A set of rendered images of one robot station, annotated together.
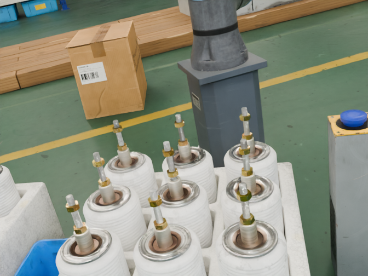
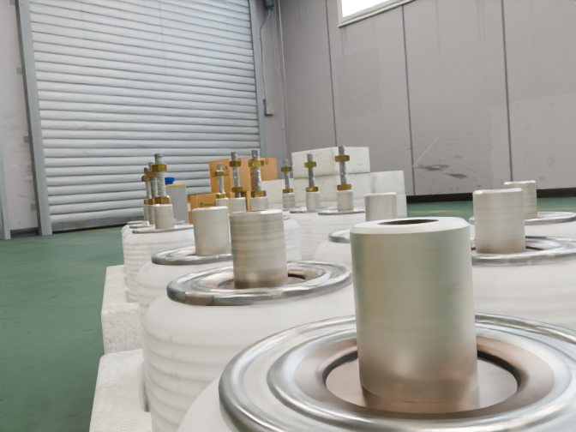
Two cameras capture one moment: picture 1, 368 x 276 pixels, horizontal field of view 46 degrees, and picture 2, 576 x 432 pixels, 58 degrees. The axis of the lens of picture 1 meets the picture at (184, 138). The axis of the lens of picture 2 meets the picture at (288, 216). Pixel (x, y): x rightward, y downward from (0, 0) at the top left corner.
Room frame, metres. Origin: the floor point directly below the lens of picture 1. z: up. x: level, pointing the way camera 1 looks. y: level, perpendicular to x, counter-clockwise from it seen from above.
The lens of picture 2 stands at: (0.93, 0.72, 0.29)
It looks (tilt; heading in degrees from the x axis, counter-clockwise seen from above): 3 degrees down; 239
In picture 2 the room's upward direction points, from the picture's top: 4 degrees counter-clockwise
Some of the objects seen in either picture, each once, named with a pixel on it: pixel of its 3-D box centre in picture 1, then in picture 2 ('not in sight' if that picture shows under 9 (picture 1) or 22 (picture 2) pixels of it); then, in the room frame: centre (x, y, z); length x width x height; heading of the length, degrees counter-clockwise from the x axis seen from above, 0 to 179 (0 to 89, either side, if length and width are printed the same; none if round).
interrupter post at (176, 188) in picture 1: (175, 187); (238, 209); (0.60, 0.03, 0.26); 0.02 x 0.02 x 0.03
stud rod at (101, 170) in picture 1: (101, 173); (257, 180); (0.62, 0.14, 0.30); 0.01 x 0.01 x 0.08
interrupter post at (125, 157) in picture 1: (125, 156); (164, 219); (0.74, 0.12, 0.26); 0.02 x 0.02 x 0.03
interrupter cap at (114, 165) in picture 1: (126, 162); (165, 230); (0.74, 0.12, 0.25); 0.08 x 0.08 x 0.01
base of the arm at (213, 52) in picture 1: (217, 42); not in sight; (1.11, -0.13, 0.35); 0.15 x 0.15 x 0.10
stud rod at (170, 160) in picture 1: (170, 163); (236, 177); (0.60, 0.03, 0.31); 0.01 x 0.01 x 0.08
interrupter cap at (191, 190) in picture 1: (177, 194); not in sight; (0.60, 0.03, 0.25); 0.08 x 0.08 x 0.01
